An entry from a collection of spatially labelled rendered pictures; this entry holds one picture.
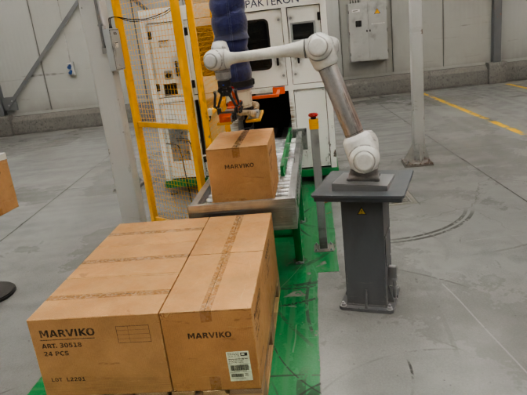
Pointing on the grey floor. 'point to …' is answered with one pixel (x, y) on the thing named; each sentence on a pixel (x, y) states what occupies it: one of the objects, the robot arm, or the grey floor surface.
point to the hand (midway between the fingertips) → (228, 115)
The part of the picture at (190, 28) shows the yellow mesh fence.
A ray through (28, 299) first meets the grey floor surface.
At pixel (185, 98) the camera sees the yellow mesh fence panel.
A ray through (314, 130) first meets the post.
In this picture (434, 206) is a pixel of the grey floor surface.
